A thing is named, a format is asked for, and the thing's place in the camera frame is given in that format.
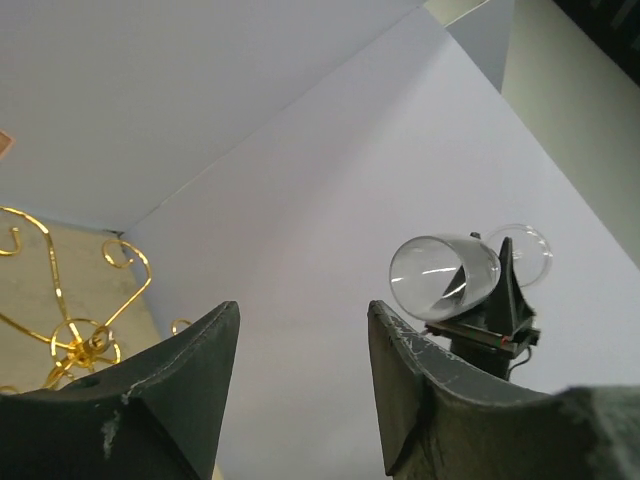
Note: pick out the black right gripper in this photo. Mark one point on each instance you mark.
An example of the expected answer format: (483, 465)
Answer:
(476, 335)

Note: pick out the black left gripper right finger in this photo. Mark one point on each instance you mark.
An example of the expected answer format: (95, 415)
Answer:
(440, 417)

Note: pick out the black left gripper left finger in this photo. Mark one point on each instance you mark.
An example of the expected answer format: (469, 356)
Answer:
(156, 415)

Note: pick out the clear flute wine glass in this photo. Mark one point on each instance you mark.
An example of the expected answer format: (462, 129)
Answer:
(434, 278)

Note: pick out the orange plastic file organizer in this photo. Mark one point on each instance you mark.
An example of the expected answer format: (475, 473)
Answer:
(6, 143)

